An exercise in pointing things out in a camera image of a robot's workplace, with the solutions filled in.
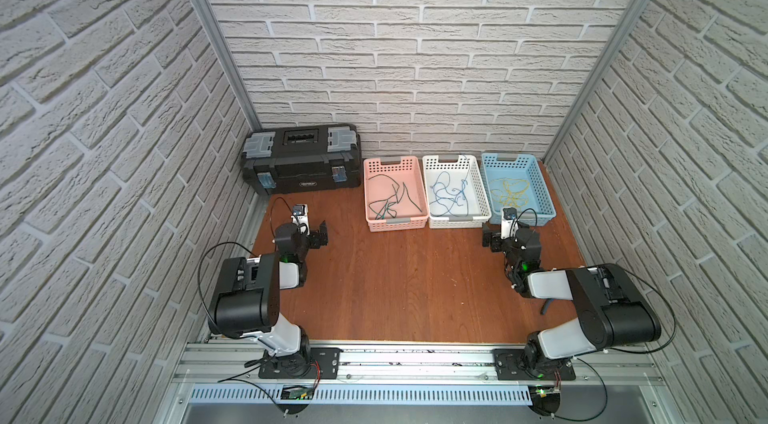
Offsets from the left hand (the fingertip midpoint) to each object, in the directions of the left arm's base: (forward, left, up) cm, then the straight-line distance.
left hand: (311, 216), depth 94 cm
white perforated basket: (+14, -50, -5) cm, 53 cm away
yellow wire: (+18, -73, -5) cm, 76 cm away
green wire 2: (+13, -24, -6) cm, 28 cm away
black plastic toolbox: (+17, +4, +9) cm, 20 cm away
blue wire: (+8, -48, -3) cm, 48 cm away
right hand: (-3, -62, +2) cm, 62 cm away
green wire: (+11, -30, -1) cm, 32 cm away
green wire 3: (+11, -21, -6) cm, 25 cm away
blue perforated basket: (+6, -79, -4) cm, 79 cm away
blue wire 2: (+18, -47, -1) cm, 51 cm away
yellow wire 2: (+11, -71, -5) cm, 72 cm away
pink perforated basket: (+12, -27, -5) cm, 31 cm away
